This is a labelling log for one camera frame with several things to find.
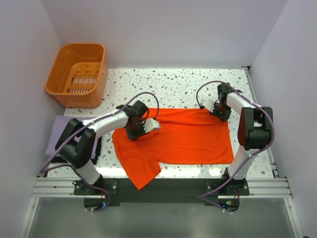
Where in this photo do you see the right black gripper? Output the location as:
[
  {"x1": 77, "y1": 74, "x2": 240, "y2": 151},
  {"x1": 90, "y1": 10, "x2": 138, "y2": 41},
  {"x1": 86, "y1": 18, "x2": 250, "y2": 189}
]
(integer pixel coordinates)
[{"x1": 209, "y1": 102, "x2": 231, "y2": 122}]

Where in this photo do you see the orange t shirt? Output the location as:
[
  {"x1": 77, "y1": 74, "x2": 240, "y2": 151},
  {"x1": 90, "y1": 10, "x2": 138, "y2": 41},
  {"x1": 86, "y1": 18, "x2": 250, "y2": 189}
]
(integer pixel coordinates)
[{"x1": 112, "y1": 108, "x2": 234, "y2": 190}]

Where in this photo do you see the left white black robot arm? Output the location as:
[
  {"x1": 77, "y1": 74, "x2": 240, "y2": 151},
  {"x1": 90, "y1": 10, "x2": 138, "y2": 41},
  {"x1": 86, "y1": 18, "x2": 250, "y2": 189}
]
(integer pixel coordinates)
[{"x1": 55, "y1": 101, "x2": 160, "y2": 195}]

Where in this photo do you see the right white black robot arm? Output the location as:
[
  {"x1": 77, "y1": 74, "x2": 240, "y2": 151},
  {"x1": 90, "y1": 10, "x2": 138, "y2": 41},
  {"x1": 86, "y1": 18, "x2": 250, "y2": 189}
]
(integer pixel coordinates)
[{"x1": 203, "y1": 83, "x2": 275, "y2": 195}]

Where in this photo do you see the folded lavender t shirt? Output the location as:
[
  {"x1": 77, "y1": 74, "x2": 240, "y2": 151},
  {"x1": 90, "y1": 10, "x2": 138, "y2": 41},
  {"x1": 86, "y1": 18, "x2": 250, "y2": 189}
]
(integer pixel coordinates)
[{"x1": 45, "y1": 114, "x2": 104, "y2": 159}]

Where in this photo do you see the orange plastic basket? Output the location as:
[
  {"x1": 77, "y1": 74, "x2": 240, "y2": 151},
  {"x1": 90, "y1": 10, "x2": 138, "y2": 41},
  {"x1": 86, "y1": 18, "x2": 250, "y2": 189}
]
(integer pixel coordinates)
[{"x1": 45, "y1": 43, "x2": 108, "y2": 109}]

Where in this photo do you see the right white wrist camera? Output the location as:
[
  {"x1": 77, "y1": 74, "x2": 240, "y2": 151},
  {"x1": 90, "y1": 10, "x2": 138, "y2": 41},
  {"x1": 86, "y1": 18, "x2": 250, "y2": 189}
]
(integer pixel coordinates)
[{"x1": 200, "y1": 99, "x2": 215, "y2": 113}]

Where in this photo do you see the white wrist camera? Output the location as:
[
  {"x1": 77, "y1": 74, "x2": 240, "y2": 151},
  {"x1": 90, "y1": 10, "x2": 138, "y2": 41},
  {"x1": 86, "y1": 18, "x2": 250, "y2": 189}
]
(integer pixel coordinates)
[
  {"x1": 200, "y1": 99, "x2": 215, "y2": 113},
  {"x1": 143, "y1": 118, "x2": 161, "y2": 133}
]

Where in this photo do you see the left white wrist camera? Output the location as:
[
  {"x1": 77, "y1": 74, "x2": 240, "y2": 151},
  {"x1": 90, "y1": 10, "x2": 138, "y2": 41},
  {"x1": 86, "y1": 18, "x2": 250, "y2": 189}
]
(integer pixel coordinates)
[{"x1": 143, "y1": 118, "x2": 161, "y2": 133}]

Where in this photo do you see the aluminium table edge rail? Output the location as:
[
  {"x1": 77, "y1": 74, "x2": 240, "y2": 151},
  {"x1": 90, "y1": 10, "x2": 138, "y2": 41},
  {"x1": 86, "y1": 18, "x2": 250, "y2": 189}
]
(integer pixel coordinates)
[{"x1": 244, "y1": 67, "x2": 280, "y2": 179}]

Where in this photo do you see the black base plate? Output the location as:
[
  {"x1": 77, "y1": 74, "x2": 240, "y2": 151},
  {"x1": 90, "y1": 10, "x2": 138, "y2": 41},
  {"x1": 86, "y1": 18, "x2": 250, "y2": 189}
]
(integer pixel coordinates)
[{"x1": 74, "y1": 177, "x2": 250, "y2": 213}]

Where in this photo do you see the aluminium front rail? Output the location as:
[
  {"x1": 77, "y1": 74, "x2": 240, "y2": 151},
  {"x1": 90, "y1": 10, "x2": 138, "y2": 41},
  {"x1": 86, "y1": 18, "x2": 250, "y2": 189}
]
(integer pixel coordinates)
[{"x1": 31, "y1": 178, "x2": 292, "y2": 198}]

